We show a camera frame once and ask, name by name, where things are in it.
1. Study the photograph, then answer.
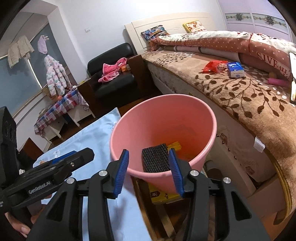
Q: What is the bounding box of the black foam fruit net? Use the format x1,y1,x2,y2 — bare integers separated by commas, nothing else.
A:
142,144,170,173

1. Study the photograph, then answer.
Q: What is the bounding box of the yellow plastic snack wrapper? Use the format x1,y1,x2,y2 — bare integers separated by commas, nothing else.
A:
167,142,182,152

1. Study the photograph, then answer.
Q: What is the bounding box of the pink plastic trash bucket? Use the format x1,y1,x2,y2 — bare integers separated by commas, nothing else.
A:
110,94,217,193

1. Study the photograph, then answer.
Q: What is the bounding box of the person's left hand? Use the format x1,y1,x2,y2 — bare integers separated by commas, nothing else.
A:
5,204,46,238

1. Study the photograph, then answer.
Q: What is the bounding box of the checkered cloth side table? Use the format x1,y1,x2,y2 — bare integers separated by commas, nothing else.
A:
34,86,95,141

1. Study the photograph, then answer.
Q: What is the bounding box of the light blue table cloth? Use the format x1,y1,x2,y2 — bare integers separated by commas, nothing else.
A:
33,108,151,240

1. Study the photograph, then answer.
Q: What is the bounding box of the hanging pastel puffer jacket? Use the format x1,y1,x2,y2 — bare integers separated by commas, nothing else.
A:
44,55,72,97

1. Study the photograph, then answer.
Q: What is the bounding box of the yellow box under bucket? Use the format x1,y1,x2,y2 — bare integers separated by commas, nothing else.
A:
148,183,182,205

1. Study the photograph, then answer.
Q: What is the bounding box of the black leather armchair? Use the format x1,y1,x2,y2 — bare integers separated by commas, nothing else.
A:
78,43,149,118

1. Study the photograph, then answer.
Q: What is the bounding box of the pink clothing on armchair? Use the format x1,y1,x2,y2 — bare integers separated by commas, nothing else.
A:
98,57,127,83

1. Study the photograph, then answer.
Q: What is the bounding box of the small orange box on armchair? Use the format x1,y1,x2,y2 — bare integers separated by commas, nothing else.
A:
121,64,130,72

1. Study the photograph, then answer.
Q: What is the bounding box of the hanging lilac hat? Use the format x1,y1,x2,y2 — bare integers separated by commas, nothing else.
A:
37,35,49,55

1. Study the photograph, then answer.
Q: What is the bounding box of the hanging beige jacket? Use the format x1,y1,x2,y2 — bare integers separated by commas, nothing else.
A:
8,35,34,69

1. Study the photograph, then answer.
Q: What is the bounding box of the colorful patterned pillow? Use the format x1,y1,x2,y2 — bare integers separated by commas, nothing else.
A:
141,25,169,43

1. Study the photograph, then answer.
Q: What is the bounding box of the pink tube on bed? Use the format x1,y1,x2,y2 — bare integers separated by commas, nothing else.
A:
268,78,290,88

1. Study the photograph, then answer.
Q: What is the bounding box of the blue tissue pack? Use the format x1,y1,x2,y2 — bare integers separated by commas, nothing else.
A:
227,62,245,78

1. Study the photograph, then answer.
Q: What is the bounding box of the red snack bag on bed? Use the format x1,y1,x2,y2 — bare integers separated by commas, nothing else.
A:
202,60,228,73

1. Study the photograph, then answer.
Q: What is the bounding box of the rolled polka dot quilt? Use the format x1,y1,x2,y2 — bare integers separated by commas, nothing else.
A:
152,31,295,81

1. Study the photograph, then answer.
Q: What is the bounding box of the yellow floral pillow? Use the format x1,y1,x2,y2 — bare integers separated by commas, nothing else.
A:
183,20,207,33

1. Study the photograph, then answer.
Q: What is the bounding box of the white wardrobe with floral trim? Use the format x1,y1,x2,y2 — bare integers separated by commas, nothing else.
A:
218,0,295,43

